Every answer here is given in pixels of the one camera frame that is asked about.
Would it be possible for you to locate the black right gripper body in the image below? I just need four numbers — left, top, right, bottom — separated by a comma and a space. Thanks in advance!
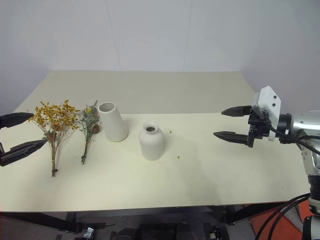
247, 107, 273, 149

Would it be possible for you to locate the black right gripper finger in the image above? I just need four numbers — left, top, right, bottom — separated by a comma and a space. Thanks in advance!
221, 105, 252, 118
213, 130, 251, 147

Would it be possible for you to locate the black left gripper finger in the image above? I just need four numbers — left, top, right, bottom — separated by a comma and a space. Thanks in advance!
0, 112, 35, 130
0, 138, 49, 168

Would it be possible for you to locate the white bottle-shaped vase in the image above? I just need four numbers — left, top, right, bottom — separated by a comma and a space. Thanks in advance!
138, 121, 165, 162

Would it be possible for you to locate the tall white cylinder vase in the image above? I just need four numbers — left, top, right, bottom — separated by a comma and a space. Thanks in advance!
97, 101, 130, 143

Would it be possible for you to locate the yellow dried flower bouquet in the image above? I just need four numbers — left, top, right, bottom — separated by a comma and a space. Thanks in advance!
28, 99, 81, 178

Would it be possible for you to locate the green dried flower bouquet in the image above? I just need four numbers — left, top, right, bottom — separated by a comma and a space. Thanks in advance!
79, 100, 102, 165

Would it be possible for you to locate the orange floor mat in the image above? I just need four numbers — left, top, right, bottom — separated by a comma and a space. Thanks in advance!
249, 199, 312, 240

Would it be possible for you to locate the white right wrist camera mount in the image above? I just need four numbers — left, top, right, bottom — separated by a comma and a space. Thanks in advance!
251, 85, 282, 144

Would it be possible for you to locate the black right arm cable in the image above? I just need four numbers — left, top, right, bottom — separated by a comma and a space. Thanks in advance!
267, 123, 320, 155

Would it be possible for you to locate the black table frame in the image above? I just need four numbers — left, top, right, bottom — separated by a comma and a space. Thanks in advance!
0, 201, 298, 235

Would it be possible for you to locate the black cable bundle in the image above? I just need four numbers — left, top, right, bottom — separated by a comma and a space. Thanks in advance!
254, 192, 320, 240

